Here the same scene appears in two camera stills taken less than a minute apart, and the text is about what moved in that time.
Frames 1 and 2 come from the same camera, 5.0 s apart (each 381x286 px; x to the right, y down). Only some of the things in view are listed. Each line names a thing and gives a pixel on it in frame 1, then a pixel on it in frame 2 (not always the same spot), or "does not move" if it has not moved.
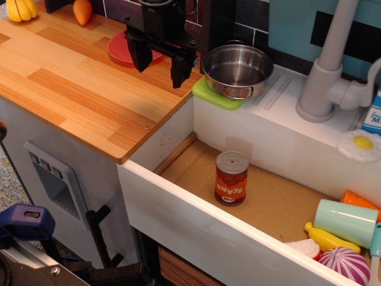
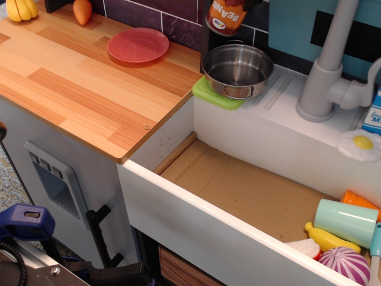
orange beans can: (231, 173) -> (226, 17)
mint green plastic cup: (352, 221) does not move
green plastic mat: (203, 90) does not move
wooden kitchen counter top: (61, 72) does not move
